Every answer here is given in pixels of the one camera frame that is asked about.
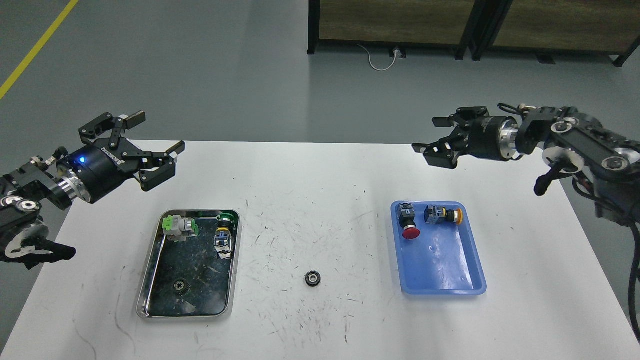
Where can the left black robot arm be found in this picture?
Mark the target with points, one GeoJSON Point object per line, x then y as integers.
{"type": "Point", "coordinates": [24, 234]}

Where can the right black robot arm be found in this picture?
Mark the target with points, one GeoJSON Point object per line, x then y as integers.
{"type": "Point", "coordinates": [603, 165]}

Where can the green yellow button switch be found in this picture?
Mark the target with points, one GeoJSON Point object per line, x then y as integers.
{"type": "Point", "coordinates": [224, 236]}

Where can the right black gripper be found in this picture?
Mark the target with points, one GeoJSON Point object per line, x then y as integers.
{"type": "Point", "coordinates": [484, 137]}

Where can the yellow push button switch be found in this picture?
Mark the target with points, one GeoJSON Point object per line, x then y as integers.
{"type": "Point", "coordinates": [438, 214]}

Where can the blue plastic tray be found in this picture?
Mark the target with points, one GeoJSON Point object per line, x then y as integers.
{"type": "Point", "coordinates": [443, 260]}

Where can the red mushroom button switch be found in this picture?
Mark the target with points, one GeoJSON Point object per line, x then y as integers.
{"type": "Point", "coordinates": [406, 220]}

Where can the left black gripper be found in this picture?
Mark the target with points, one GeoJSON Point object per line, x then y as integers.
{"type": "Point", "coordinates": [101, 166]}

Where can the black framed wooden cabinet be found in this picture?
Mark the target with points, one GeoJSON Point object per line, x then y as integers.
{"type": "Point", "coordinates": [395, 24]}

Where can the black gear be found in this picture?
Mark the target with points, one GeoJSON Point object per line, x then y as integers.
{"type": "Point", "coordinates": [181, 287]}
{"type": "Point", "coordinates": [312, 278]}

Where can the silver metal tray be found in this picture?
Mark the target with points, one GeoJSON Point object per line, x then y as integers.
{"type": "Point", "coordinates": [212, 279]}

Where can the green push button switch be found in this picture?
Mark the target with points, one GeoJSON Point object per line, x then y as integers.
{"type": "Point", "coordinates": [178, 229]}

